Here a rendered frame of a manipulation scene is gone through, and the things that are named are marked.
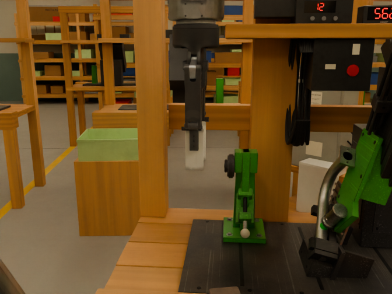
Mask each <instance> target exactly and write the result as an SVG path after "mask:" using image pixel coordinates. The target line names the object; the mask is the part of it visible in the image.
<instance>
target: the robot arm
mask: <svg viewBox="0 0 392 294"><path fill-rule="evenodd" d="M167 3H168V5H167V6H168V7H169V16H168V18H169V20H171V21H176V24H174V26H173V47H174V48H187V60H185V61H183V71H184V86H185V124H184V127H181V130H182V131H185V169H186V170H203V169H204V160H206V122H209V117H205V115H206V112H205V87H206V85H207V71H208V60H204V48H218V47H219V26H218V24H216V21H221V20H223V18H224V7H225V0H167ZM0 294H26V293H25V292H24V290H23V289H22V288H21V286H20V285H19V284H18V282H17V281H16V279H15V278H14V277H13V275H12V274H11V272H10V271H9V270H8V268H7V267H6V265H5V264H4V263H3V261H2V260H1V259H0Z"/></svg>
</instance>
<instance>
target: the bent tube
mask: <svg viewBox="0 0 392 294"><path fill-rule="evenodd" d="M355 153H356V149H354V148H349V147H347V146H343V145H341V146H340V152H339V157H338V158H337V160H336V161H335V162H334V163H333V164H332V165H331V166H330V168H329V169H328V170H327V172H326V174H325V176H324V179H323V182H322V184H321V188H320V192H319V196H318V206H317V222H316V237H318V238H321V239H324V240H327V232H328V228H327V230H324V229H322V228H321V227H320V223H322V222H321V219H322V217H323V216H324V215H325V214H327V213H328V209H329V200H330V194H331V190H332V187H333V184H334V181H335V179H336V178H337V176H338V174H339V173H340V172H341V171H342V170H343V169H344V168H345V167H346V166H348V167H352V168H354V167H355Z"/></svg>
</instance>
